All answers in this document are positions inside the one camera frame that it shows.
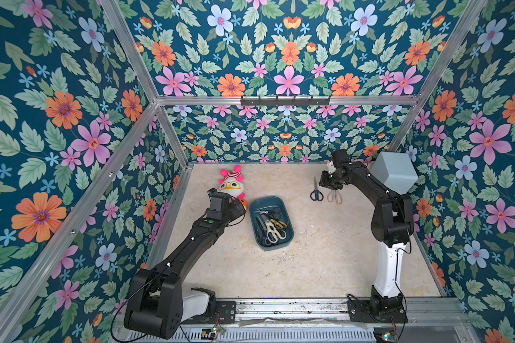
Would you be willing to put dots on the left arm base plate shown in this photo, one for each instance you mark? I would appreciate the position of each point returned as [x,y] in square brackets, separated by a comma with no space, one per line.
[221,312]

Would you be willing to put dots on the small black scissors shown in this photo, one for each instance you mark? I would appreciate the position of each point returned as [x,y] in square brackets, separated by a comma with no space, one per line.
[316,195]

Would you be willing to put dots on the large black scissors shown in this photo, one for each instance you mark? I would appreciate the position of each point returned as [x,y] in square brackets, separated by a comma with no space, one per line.
[272,212]

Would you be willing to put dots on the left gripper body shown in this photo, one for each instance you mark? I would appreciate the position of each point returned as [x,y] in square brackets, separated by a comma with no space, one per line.
[230,212]

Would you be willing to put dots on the grey cube box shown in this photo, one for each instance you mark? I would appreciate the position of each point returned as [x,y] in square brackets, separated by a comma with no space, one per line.
[395,171]

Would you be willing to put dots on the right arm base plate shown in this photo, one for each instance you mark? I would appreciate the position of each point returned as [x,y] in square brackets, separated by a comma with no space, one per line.
[380,310]

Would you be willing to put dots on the yellow black scissors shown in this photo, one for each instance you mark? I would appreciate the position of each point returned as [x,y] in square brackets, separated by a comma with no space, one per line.
[279,225]

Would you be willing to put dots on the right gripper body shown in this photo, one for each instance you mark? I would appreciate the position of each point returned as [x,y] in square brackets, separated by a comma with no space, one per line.
[330,179]

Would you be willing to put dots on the pink white plush doll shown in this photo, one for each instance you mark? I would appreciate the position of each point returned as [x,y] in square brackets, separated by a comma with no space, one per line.
[232,183]

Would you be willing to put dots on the teal plastic storage box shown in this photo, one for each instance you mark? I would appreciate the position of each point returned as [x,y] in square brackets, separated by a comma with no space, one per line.
[267,202]

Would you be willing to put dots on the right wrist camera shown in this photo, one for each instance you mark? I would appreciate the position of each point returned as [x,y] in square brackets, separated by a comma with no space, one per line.
[331,167]

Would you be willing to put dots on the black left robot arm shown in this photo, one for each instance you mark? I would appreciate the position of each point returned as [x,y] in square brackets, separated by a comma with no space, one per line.
[156,304]

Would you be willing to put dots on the pink handled scissors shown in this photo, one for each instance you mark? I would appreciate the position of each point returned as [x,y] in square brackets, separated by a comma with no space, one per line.
[334,196]

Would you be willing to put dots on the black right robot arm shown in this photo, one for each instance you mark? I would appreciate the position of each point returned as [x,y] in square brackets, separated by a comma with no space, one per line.
[391,225]

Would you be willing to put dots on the black hook rail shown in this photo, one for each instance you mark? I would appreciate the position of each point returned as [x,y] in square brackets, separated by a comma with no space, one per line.
[285,101]

